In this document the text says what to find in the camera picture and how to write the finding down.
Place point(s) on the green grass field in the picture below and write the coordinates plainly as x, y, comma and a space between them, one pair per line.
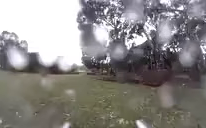
101, 100

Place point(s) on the dark building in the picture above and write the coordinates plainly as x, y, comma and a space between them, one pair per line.
141, 55

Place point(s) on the large dark trees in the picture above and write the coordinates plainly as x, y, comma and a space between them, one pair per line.
137, 30

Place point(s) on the dark low bush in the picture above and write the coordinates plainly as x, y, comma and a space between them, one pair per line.
154, 77

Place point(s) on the distant tree cluster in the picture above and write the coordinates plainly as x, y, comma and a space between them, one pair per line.
11, 50

